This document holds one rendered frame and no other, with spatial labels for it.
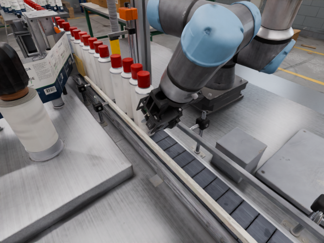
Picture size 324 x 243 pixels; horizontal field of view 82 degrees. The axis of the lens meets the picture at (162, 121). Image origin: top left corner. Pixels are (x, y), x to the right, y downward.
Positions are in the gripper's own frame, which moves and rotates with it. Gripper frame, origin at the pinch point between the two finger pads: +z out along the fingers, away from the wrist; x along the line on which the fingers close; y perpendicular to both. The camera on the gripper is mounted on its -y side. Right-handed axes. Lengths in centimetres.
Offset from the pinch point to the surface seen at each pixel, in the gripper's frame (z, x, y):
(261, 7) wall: 177, -202, -544
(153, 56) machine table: 43, -53, -46
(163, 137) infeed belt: 4.0, 3.8, -1.3
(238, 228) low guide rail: -14.2, 28.3, 4.6
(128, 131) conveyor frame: 9.0, -4.4, 5.9
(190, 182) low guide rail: -8.0, 17.6, 4.9
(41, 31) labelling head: 17, -60, 13
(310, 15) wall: 115, -96, -541
